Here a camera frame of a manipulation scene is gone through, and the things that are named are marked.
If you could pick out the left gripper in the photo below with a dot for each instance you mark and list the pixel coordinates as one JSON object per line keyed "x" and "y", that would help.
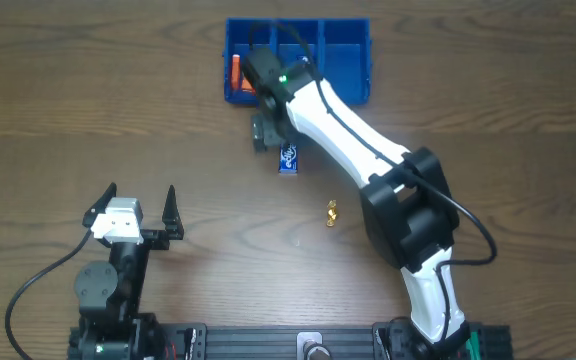
{"x": 154, "y": 239}

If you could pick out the blue candy pack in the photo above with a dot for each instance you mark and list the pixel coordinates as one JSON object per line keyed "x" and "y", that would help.
{"x": 303, "y": 59}
{"x": 288, "y": 160}

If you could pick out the orange candy box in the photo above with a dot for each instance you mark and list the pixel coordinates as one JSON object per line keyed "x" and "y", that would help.
{"x": 236, "y": 70}
{"x": 246, "y": 86}

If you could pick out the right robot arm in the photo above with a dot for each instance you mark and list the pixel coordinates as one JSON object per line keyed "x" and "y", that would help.
{"x": 338, "y": 130}

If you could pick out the gold wrapped candy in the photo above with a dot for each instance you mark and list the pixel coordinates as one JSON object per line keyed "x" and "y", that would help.
{"x": 331, "y": 214}

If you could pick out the blue tray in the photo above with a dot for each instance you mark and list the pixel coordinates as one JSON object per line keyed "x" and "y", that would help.
{"x": 343, "y": 65}

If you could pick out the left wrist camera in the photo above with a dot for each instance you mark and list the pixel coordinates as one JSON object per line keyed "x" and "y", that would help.
{"x": 118, "y": 220}

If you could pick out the mounting rail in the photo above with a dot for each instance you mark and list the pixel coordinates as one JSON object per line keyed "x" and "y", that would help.
{"x": 258, "y": 342}

